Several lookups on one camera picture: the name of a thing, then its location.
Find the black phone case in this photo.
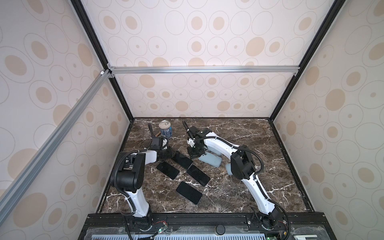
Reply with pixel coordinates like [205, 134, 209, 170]
[172, 151, 193, 170]

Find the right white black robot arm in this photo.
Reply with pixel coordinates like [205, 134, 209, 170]
[182, 121, 291, 239]

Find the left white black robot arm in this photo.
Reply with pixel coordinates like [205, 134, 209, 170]
[110, 120, 174, 218]

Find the light blue phone far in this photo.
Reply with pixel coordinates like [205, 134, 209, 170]
[208, 146, 223, 156]

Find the light blue phone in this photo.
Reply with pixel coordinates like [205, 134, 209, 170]
[225, 164, 233, 176]
[208, 146, 223, 156]
[198, 153, 222, 168]

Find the black phone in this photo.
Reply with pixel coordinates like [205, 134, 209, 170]
[187, 165, 211, 187]
[176, 182, 203, 205]
[157, 162, 180, 180]

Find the light blue phone middle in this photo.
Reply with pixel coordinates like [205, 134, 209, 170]
[198, 153, 222, 168]

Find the black phone centre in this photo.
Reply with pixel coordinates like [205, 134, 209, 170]
[187, 165, 211, 187]

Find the light blue phone right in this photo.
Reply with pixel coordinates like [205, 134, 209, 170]
[225, 164, 233, 176]

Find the black phone front left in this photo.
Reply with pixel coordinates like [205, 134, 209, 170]
[176, 182, 203, 205]

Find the blue white tin can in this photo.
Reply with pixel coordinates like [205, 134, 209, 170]
[159, 120, 173, 139]

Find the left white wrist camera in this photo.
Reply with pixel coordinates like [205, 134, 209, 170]
[162, 139, 168, 149]

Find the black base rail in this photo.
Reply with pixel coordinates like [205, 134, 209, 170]
[78, 212, 336, 240]

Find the horizontal aluminium rail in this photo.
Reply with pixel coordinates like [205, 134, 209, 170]
[110, 66, 300, 75]

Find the left diagonal aluminium rail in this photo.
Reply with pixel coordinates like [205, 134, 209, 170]
[1, 69, 111, 224]

